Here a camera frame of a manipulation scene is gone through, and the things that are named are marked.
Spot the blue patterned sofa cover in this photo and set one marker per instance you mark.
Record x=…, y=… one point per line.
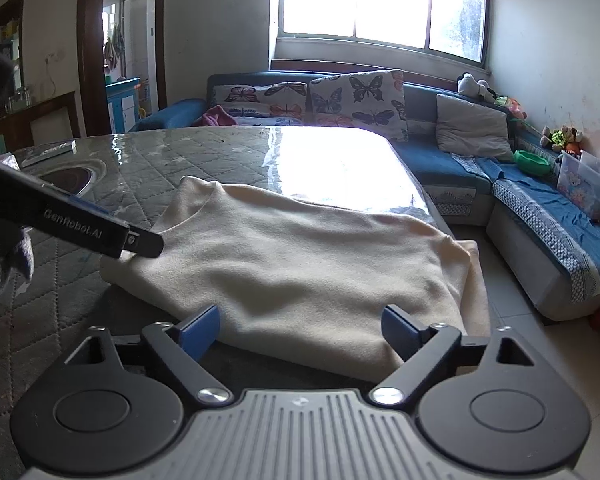
x=540, y=190

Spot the green plush toy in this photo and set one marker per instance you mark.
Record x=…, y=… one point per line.
x=560, y=138

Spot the window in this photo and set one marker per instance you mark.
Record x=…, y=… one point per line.
x=355, y=0

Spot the grey remote control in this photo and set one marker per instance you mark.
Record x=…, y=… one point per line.
x=50, y=154

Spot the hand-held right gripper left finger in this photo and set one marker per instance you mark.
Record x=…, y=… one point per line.
x=200, y=330

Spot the clear plastic storage box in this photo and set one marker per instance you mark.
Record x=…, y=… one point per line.
x=580, y=187

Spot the blue cabinet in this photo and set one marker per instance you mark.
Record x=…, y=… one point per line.
x=122, y=107

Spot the person's left forearm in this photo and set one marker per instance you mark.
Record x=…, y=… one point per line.
x=5, y=270

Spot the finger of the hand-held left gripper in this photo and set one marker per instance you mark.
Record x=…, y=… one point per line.
x=145, y=245

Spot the panda plush toy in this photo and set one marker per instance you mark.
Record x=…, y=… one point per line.
x=472, y=85

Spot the pink and green toy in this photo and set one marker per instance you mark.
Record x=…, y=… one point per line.
x=512, y=106

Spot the black round induction cooktop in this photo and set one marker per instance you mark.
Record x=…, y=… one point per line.
x=70, y=177

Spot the cream sweater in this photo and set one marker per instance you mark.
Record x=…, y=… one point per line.
x=290, y=260

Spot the square butterfly print pillow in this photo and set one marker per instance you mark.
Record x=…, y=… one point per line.
x=360, y=100

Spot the blue sofa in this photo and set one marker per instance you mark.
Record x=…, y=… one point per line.
x=175, y=112

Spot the pink cloth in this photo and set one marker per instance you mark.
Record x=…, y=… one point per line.
x=215, y=117

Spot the dark wooden cabinet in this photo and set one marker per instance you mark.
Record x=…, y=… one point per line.
x=55, y=110

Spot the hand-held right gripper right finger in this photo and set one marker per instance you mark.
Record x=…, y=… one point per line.
x=397, y=327

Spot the long butterfly print pillow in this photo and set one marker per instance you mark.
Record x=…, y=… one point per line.
x=250, y=97

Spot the dark wooden door frame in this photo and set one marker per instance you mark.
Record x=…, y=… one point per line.
x=92, y=60

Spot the grey pillow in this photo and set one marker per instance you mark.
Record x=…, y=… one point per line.
x=470, y=127

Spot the hanging towel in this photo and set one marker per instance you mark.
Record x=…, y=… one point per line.
x=112, y=52

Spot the green bowl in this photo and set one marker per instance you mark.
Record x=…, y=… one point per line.
x=532, y=162

